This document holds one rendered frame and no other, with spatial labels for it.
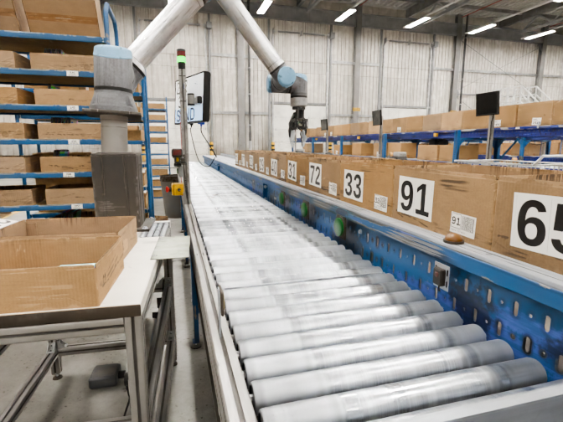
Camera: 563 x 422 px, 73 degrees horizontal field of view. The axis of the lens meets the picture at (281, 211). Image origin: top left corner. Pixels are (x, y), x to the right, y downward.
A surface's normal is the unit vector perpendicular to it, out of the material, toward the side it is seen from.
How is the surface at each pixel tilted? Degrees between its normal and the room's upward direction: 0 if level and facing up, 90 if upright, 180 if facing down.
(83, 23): 123
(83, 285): 91
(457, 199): 90
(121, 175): 90
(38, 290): 91
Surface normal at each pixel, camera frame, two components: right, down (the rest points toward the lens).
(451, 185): -0.96, 0.05
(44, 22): 0.23, 0.68
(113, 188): 0.22, 0.17
